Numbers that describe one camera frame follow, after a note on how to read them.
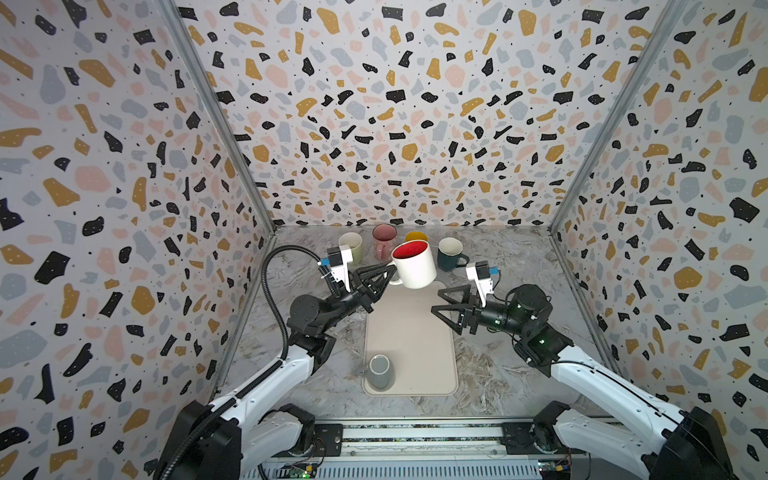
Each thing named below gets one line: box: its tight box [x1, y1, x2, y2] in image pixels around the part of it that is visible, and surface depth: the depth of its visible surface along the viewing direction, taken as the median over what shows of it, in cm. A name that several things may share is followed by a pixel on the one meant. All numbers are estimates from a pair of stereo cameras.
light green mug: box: [338, 231, 363, 264], surface depth 108 cm
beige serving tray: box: [362, 281, 458, 397], surface depth 87 cm
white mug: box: [387, 239, 437, 289], surface depth 64 cm
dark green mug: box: [437, 237, 470, 272], surface depth 105 cm
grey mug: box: [367, 353, 396, 390], surface depth 78 cm
